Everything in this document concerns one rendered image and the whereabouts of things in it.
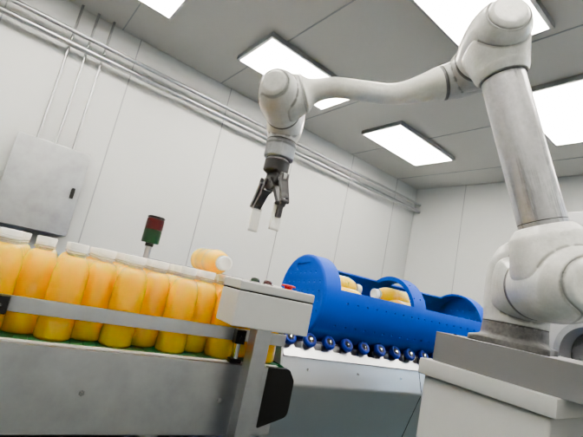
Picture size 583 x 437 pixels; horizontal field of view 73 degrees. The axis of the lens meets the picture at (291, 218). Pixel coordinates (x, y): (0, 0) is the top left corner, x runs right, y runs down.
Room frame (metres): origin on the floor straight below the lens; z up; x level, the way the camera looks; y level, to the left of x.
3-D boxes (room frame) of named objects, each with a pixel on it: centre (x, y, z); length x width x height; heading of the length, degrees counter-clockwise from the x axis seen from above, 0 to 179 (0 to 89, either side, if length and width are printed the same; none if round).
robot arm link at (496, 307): (1.03, -0.63, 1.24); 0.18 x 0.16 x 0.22; 171
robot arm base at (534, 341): (1.05, -0.65, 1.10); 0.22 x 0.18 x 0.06; 138
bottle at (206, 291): (1.05, 0.18, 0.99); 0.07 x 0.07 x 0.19
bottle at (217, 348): (1.05, 0.11, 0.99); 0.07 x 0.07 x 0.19
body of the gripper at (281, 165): (1.11, 0.08, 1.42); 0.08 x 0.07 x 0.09; 29
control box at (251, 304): (0.96, 0.02, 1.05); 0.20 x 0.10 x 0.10; 119
